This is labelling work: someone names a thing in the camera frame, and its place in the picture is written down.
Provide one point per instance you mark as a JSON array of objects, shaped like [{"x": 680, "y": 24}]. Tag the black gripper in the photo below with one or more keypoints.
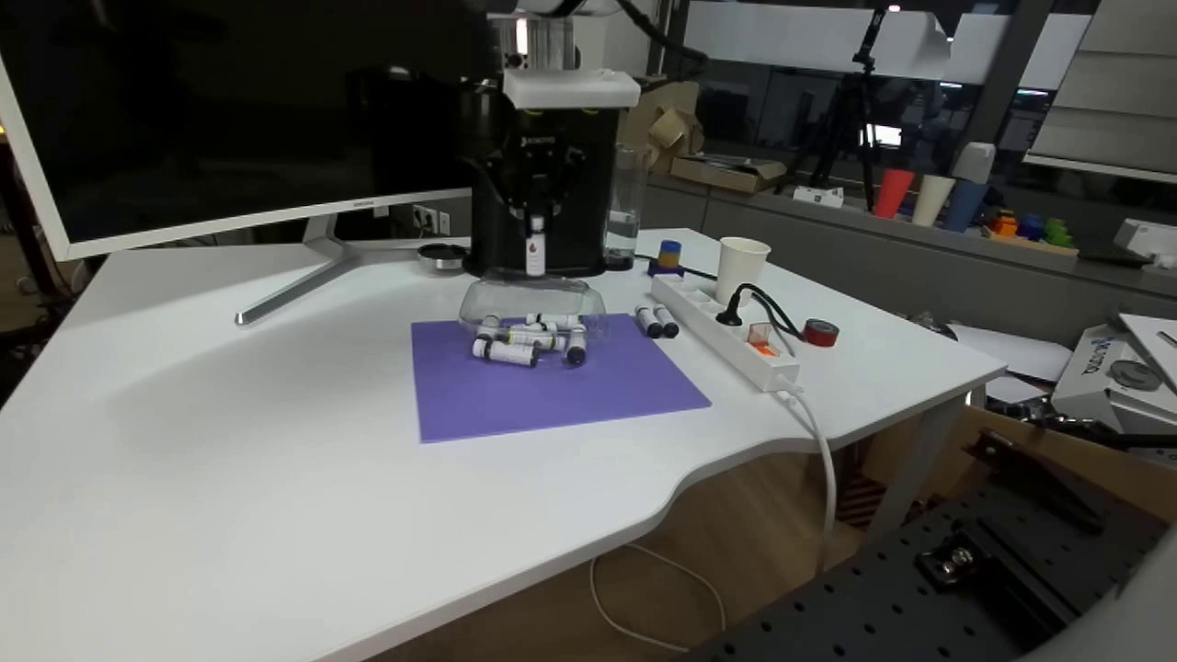
[{"x": 547, "y": 151}]

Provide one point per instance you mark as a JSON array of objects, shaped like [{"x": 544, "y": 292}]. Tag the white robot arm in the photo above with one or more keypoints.
[{"x": 571, "y": 77}]

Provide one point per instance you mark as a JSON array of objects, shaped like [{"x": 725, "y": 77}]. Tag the clear plastic bottle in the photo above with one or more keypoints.
[{"x": 625, "y": 203}]

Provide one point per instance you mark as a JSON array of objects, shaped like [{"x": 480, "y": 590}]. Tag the white bottle black cap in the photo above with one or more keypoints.
[{"x": 576, "y": 350}]

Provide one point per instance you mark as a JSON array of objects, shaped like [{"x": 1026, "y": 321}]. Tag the white bottle black band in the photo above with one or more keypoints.
[{"x": 502, "y": 350}]

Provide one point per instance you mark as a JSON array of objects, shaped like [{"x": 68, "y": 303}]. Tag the black round cap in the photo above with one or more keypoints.
[{"x": 443, "y": 254}]

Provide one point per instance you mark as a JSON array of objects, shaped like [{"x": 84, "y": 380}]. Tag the small white black objects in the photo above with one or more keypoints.
[{"x": 533, "y": 341}]

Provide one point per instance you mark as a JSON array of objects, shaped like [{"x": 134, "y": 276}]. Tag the small blue orange object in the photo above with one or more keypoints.
[{"x": 669, "y": 254}]

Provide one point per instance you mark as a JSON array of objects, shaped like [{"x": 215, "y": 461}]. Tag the purple paper mat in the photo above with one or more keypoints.
[{"x": 552, "y": 388}]

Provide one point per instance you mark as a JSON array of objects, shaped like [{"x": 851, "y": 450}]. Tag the white paper cup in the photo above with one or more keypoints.
[{"x": 742, "y": 263}]

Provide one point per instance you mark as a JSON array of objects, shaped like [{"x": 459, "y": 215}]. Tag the white power strip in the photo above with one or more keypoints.
[{"x": 724, "y": 334}]

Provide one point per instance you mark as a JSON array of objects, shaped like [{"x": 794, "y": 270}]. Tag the red tape roll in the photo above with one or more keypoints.
[{"x": 823, "y": 334}]

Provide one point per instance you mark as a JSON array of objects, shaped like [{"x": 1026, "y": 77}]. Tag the red plastic cup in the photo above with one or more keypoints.
[{"x": 893, "y": 191}]

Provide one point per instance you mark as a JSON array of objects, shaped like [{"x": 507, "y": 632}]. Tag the white framed monitor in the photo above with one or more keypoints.
[{"x": 187, "y": 111}]

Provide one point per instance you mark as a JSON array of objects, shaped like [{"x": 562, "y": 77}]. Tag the white plastic cup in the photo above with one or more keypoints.
[{"x": 931, "y": 200}]

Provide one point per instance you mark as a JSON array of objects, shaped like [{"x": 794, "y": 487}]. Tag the blue plastic cup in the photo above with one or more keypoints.
[{"x": 967, "y": 206}]

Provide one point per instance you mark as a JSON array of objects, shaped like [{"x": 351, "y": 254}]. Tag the white paper sheets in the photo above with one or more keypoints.
[{"x": 1018, "y": 359}]

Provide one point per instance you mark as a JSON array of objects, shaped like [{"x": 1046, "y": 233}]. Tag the green toy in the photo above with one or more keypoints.
[{"x": 1061, "y": 228}]

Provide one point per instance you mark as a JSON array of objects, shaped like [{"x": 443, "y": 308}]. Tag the black perforated board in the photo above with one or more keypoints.
[{"x": 943, "y": 595}]

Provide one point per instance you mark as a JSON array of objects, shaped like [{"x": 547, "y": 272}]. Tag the grey printed box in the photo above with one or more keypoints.
[{"x": 1119, "y": 380}]

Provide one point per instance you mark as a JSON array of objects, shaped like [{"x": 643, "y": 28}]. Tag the black camera tripod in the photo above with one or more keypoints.
[{"x": 871, "y": 87}]

